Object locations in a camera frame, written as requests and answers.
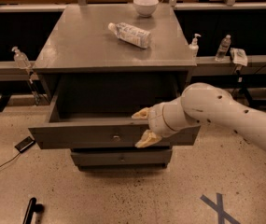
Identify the crumpled white packet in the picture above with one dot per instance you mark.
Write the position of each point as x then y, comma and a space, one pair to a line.
238, 56

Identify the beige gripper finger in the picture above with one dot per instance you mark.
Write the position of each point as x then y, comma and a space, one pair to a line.
148, 138
141, 114

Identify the white ceramic bowl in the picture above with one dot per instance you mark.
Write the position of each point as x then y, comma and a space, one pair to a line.
145, 8

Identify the clear pump bottle left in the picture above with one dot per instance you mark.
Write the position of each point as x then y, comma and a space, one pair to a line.
21, 59

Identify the grey drawer cabinet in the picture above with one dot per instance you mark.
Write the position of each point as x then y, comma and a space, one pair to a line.
82, 54

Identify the black handle object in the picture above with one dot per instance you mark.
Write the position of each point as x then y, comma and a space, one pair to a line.
32, 207

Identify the grey drawer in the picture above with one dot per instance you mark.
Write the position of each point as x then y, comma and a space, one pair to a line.
95, 119
122, 157

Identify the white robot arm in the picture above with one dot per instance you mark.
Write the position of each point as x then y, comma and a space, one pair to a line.
200, 103

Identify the grey bottom drawer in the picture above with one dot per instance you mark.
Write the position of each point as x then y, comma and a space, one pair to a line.
122, 157

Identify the grey top drawer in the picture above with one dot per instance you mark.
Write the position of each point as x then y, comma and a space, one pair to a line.
95, 119

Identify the lying plastic water bottle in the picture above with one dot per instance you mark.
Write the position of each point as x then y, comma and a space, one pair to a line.
131, 34

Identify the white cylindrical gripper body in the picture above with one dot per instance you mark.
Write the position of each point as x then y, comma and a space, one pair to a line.
156, 118

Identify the white pump sanitizer bottle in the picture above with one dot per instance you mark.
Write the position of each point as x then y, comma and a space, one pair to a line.
193, 46

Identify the black power adapter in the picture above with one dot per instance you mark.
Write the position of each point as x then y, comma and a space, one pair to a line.
25, 144

